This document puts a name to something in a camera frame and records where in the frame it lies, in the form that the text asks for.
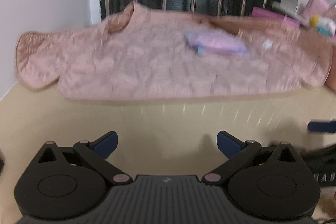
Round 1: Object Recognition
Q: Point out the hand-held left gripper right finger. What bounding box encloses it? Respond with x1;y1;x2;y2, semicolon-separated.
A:
202;131;298;186

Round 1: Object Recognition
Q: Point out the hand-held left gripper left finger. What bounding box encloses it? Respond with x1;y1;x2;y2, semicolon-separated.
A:
37;131;133;186

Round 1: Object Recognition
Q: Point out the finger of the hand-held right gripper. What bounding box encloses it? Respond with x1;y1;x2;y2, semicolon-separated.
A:
308;120;336;133

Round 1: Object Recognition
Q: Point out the pink and blue mesh vest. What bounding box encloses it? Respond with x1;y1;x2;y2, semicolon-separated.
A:
184;31;250;58

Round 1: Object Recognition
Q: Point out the pink quilted jacket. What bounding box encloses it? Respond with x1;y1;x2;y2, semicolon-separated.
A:
16;2;336;101

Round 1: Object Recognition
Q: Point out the yellow and teal toy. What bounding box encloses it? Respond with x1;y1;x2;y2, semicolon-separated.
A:
309;15;336;36

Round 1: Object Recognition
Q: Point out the pink packet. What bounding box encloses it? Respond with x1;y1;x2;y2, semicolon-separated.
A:
306;0;331;18

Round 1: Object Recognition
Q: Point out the pink flat box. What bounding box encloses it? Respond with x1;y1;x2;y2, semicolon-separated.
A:
251;7;301;28

